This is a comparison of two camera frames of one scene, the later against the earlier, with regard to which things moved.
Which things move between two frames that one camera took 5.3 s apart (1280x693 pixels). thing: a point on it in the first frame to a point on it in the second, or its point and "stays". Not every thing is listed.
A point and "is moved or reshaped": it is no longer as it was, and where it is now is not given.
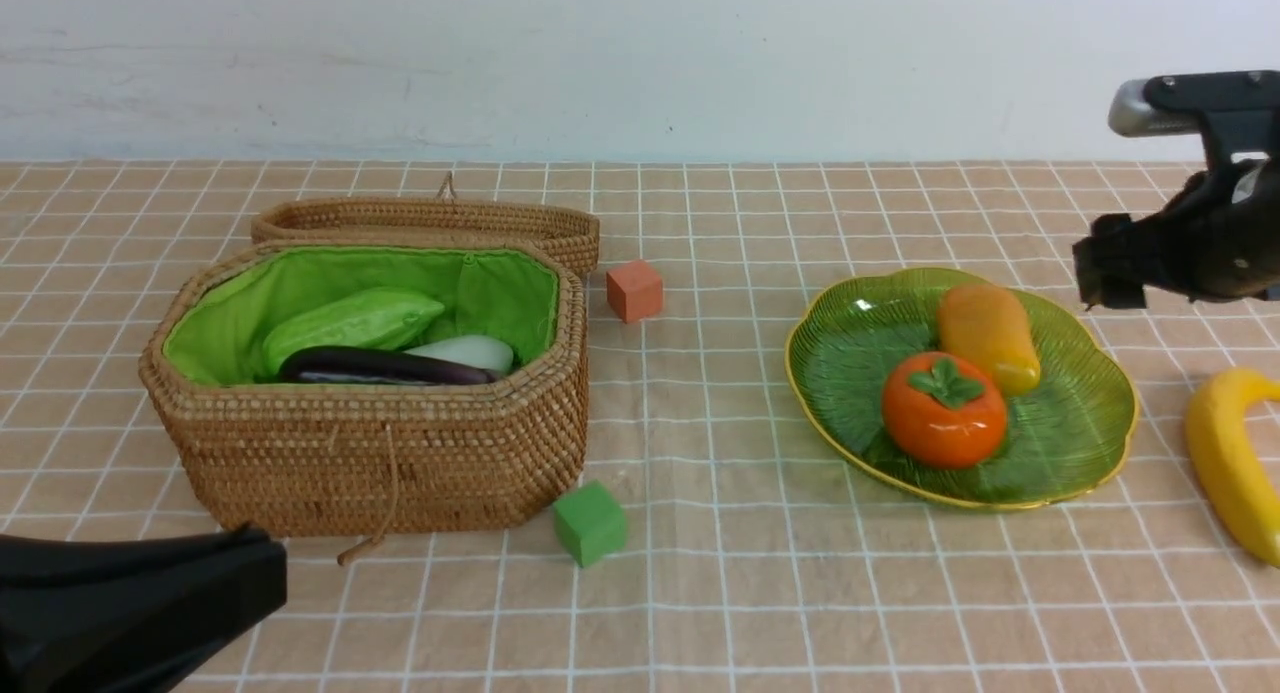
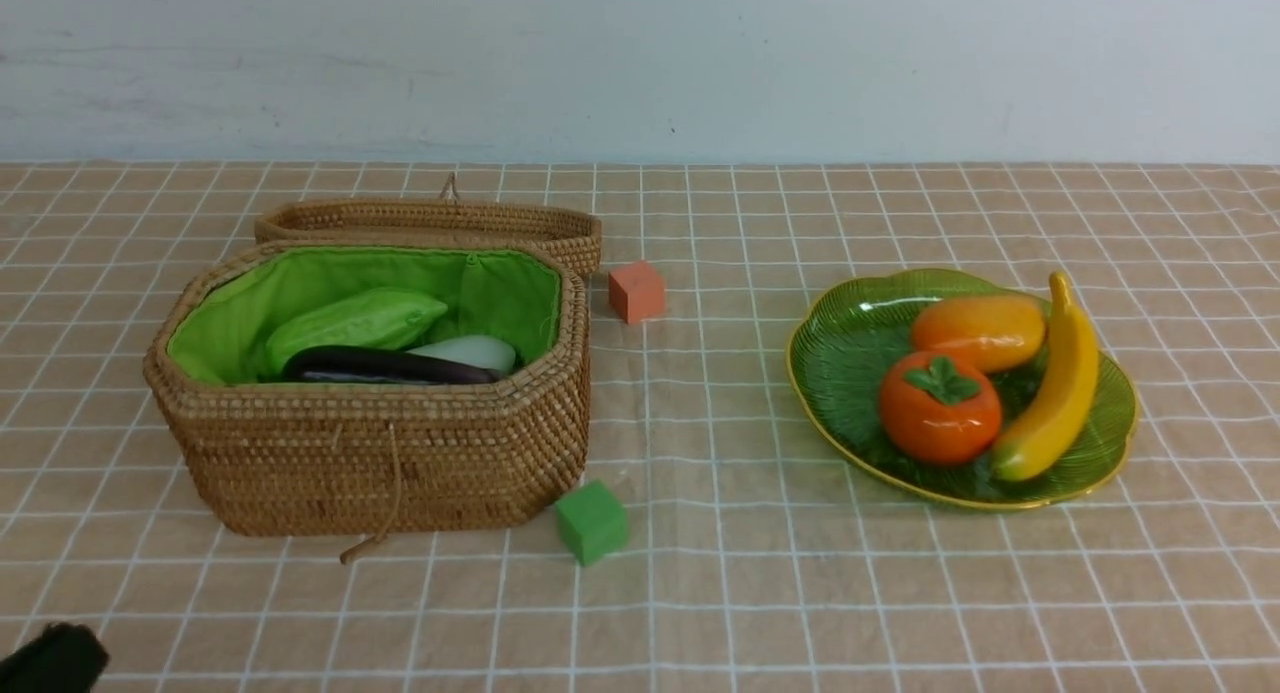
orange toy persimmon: [943, 412] stays
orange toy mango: [984, 323] is moved or reshaped
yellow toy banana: [1233, 482] to [1076, 366]
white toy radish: [488, 353] stays
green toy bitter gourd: [364, 317] stays
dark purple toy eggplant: [362, 364] stays
